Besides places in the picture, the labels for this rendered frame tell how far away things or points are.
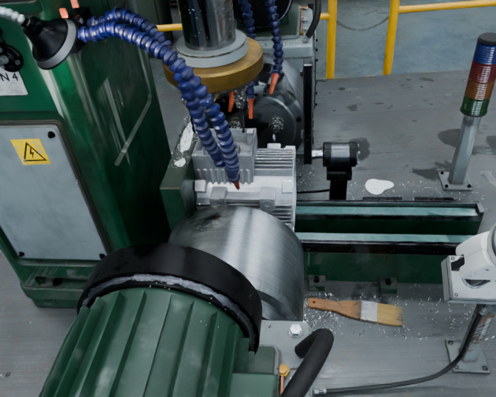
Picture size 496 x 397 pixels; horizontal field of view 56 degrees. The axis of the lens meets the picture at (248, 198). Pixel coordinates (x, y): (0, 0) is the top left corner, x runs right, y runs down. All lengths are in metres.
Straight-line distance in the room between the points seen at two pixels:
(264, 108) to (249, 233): 0.49
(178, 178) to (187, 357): 0.54
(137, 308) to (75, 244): 0.61
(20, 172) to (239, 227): 0.41
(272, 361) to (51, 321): 0.72
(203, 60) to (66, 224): 0.41
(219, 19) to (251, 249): 0.37
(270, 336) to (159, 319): 0.24
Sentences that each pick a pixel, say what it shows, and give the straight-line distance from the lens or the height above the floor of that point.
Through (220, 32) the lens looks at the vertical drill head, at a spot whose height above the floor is 1.38.
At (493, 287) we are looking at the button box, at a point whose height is 1.06.
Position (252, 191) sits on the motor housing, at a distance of 0.95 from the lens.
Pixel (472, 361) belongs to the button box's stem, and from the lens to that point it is 1.06.
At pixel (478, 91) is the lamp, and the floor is 1.10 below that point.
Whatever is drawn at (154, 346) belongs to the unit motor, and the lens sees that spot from 0.38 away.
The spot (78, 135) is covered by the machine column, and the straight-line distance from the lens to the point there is 0.82.
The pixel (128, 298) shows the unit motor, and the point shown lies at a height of 1.35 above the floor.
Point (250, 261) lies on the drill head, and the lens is 0.70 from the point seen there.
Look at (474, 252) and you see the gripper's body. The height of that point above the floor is 1.20.
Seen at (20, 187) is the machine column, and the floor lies 1.17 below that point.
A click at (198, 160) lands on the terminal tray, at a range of 0.94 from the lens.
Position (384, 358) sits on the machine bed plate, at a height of 0.80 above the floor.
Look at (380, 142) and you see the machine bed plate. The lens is 1.57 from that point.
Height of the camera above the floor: 1.67
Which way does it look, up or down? 40 degrees down
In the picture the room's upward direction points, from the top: 6 degrees counter-clockwise
